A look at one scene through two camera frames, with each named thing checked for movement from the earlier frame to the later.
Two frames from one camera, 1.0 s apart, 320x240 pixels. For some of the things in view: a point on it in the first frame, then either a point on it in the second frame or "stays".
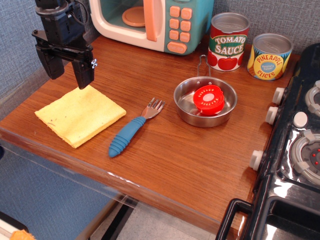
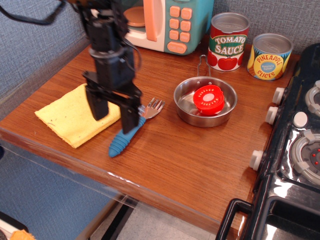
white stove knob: [255, 159] stays
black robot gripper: [63, 40] → [115, 74]
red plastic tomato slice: [209, 99] stays
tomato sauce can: [227, 40] stays
